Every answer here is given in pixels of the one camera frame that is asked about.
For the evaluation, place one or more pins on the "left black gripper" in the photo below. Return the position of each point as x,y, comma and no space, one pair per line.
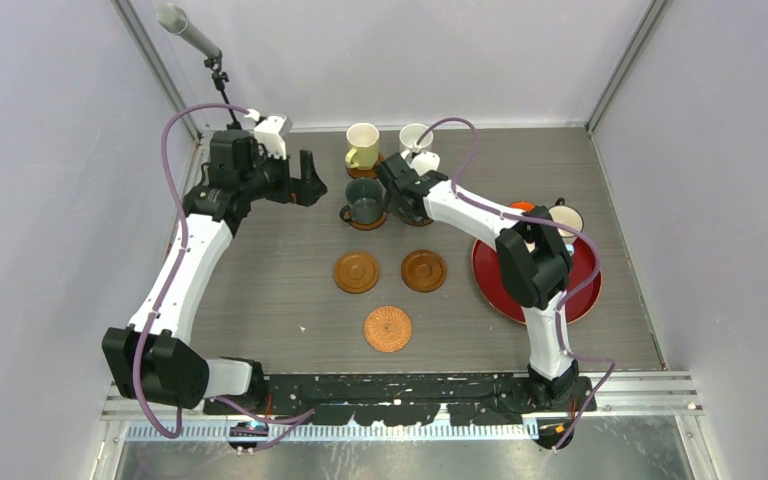
303,191

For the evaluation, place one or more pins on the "white mug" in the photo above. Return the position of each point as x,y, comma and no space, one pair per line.
414,139

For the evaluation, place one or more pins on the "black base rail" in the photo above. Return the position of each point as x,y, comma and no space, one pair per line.
468,399

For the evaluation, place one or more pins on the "orange mug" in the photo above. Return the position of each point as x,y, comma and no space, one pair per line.
522,205

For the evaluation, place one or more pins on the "grey microphone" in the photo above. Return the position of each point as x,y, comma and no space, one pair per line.
175,21

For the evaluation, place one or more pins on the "cream mug black rim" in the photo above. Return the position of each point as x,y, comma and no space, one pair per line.
566,215

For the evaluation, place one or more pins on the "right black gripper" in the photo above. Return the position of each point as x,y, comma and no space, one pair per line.
393,198

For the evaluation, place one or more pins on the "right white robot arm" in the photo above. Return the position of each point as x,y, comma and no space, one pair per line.
534,262

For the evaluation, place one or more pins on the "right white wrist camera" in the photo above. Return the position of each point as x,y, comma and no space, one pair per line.
421,162

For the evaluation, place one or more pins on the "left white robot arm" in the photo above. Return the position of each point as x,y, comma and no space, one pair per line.
150,359

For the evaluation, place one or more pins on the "red round tray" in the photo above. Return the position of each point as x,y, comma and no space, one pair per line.
486,273

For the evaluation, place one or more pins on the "woven rattan coaster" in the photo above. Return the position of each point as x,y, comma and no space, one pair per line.
387,329

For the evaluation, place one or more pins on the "pale yellow mug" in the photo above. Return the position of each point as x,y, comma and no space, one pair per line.
363,146

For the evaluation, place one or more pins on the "brown wooden coaster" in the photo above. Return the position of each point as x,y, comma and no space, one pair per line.
357,173
363,215
423,271
411,220
356,272

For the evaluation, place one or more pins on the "dark grey mug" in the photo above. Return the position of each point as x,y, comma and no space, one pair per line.
363,189

